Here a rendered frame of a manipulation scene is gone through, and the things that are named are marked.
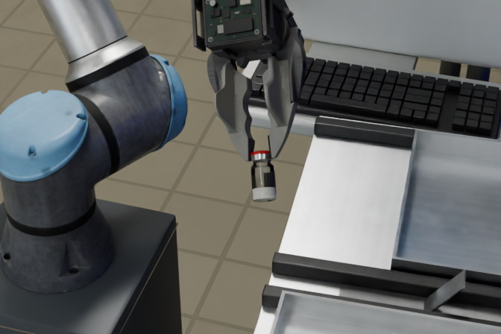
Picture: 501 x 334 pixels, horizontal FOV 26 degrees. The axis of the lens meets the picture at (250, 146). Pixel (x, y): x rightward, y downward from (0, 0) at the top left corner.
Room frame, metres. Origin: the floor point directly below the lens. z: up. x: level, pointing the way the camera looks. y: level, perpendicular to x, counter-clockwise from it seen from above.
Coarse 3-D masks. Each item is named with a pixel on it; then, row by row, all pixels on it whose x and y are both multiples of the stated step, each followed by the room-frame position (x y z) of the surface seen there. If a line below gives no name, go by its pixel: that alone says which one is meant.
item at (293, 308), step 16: (288, 304) 0.87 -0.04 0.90; (304, 304) 0.87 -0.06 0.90; (320, 304) 0.86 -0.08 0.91; (336, 304) 0.86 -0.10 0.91; (352, 304) 0.85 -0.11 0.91; (288, 320) 0.86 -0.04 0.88; (304, 320) 0.86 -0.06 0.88; (320, 320) 0.86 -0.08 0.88; (336, 320) 0.86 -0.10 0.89; (352, 320) 0.85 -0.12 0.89; (368, 320) 0.85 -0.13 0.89; (384, 320) 0.85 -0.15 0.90; (400, 320) 0.84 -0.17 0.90; (416, 320) 0.84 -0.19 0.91; (432, 320) 0.83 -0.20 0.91; (448, 320) 0.83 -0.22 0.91
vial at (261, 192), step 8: (256, 160) 0.79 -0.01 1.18; (264, 160) 0.78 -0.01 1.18; (256, 168) 0.78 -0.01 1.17; (264, 168) 0.78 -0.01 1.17; (272, 168) 0.78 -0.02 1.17; (256, 176) 0.77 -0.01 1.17; (264, 176) 0.77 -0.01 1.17; (272, 176) 0.77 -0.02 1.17; (256, 184) 0.77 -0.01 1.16; (264, 184) 0.77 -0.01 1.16; (272, 184) 0.77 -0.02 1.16; (256, 192) 0.76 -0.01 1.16; (264, 192) 0.76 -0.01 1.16; (272, 192) 0.76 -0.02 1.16; (256, 200) 0.76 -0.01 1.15; (264, 200) 0.76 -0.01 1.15; (272, 200) 0.76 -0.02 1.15
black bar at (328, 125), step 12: (324, 120) 1.22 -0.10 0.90; (336, 120) 1.22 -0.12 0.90; (324, 132) 1.21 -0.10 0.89; (336, 132) 1.21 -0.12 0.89; (348, 132) 1.21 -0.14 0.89; (360, 132) 1.20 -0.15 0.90; (372, 132) 1.20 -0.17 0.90; (384, 132) 1.20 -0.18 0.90; (396, 132) 1.20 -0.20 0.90; (408, 132) 1.20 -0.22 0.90; (396, 144) 1.19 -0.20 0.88; (408, 144) 1.19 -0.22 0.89
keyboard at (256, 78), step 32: (320, 64) 1.47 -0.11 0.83; (352, 64) 1.47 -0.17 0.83; (256, 96) 1.40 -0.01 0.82; (320, 96) 1.38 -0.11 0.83; (352, 96) 1.38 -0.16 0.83; (384, 96) 1.38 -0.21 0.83; (416, 96) 1.38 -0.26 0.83; (448, 96) 1.40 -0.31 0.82; (480, 96) 1.38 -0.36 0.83; (416, 128) 1.32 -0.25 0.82; (448, 128) 1.31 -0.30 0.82; (480, 128) 1.30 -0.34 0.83
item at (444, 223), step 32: (416, 160) 1.16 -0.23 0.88; (448, 160) 1.16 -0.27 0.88; (480, 160) 1.16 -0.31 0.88; (416, 192) 1.09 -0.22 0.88; (448, 192) 1.09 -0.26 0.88; (480, 192) 1.09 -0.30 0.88; (416, 224) 1.03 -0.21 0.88; (448, 224) 1.03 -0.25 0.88; (480, 224) 1.03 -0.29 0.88; (416, 256) 0.97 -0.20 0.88; (448, 256) 0.97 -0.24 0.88; (480, 256) 0.97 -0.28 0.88
